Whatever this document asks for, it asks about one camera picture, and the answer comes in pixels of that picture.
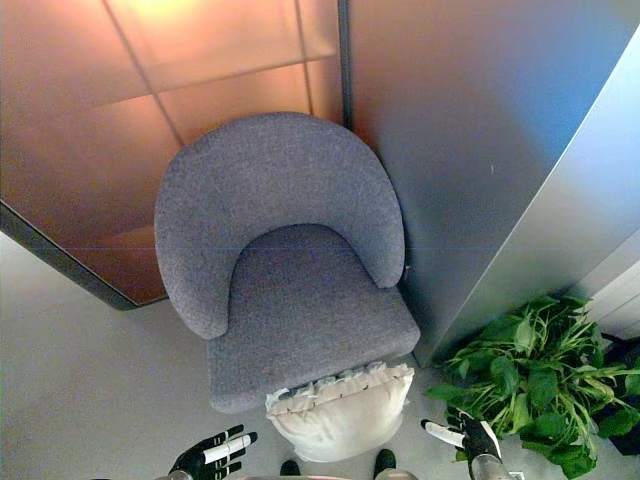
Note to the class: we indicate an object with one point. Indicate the black robot foot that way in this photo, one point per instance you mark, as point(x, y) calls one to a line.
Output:
point(289, 469)
point(385, 460)

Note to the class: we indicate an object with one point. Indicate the grey fabric sofa chair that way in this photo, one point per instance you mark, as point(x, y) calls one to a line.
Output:
point(280, 175)

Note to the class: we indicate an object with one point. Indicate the white fringed pillow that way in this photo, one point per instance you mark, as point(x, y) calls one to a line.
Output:
point(340, 425)

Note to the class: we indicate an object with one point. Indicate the green leafy potted plant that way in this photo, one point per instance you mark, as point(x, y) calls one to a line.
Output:
point(540, 380)

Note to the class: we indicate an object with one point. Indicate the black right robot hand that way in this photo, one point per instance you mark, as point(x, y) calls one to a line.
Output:
point(480, 440)

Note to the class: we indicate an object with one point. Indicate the black left robot foot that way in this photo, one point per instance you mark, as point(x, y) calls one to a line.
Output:
point(289, 469)

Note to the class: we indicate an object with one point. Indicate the dark metal partition rail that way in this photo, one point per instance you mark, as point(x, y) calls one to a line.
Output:
point(75, 262)

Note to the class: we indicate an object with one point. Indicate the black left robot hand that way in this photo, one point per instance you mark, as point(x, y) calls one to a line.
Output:
point(200, 457)

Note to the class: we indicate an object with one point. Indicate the dark metal partition post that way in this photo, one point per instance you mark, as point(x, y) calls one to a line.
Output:
point(346, 60)

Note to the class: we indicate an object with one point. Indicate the black right robot foot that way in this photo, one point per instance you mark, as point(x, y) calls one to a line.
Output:
point(385, 460)

